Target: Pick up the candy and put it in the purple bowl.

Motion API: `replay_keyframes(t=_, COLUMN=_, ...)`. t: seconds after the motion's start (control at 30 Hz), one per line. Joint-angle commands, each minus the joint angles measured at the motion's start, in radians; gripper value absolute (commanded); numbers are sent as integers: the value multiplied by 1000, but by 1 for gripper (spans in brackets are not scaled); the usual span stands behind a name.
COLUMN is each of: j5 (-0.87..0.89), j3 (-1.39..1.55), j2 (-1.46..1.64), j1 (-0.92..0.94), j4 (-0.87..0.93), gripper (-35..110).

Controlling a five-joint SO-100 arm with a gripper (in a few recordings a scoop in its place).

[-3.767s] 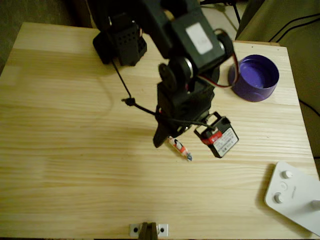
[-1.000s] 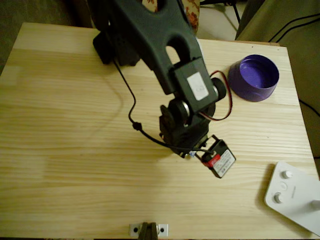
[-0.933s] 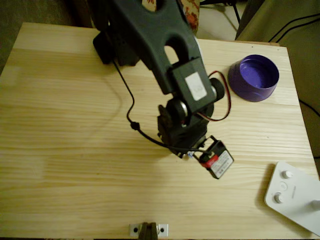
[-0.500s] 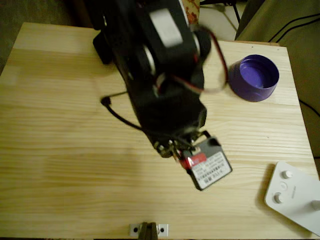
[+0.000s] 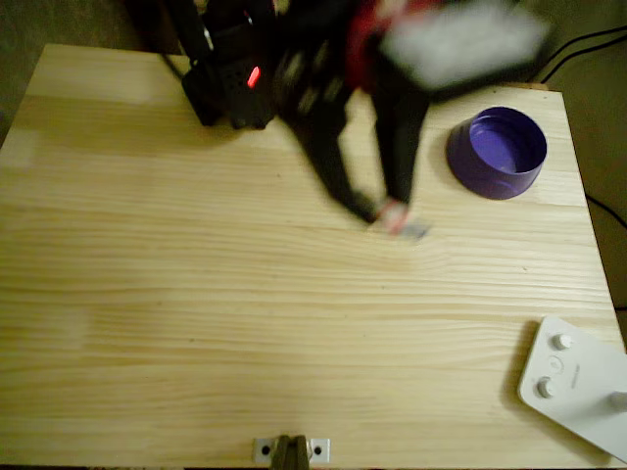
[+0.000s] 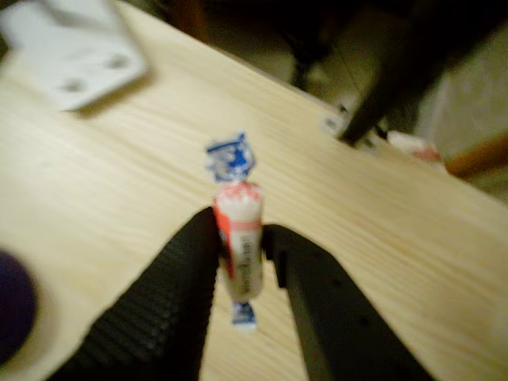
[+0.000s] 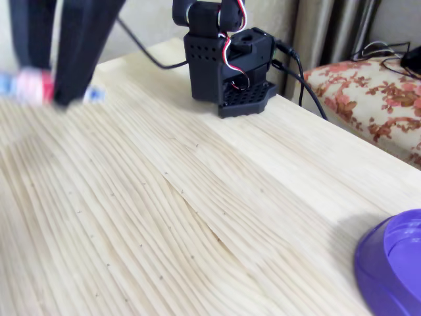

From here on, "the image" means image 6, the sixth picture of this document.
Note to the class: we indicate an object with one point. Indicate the black holed gripper right finger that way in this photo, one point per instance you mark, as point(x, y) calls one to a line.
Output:
point(341, 329)

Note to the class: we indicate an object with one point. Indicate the black ribbed gripper left finger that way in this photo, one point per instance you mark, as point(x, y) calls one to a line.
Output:
point(158, 301)

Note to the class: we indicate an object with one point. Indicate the small red white object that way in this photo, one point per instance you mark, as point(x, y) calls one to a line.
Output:
point(242, 238)

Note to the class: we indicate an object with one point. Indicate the purple bowl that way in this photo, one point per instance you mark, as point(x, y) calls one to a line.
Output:
point(14, 309)

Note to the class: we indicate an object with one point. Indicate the white red packet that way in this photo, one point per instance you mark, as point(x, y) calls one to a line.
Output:
point(416, 148)

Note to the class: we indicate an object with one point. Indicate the black stand pole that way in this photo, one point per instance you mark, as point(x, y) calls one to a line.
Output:
point(381, 95)

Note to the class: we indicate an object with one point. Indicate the white stand base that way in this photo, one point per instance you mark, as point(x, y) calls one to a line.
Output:
point(67, 51)

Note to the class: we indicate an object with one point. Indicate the white metal bracket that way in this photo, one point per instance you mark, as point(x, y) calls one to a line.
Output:
point(329, 123)

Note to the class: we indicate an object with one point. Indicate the orange wooden frame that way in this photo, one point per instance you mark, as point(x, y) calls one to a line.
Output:
point(480, 156)

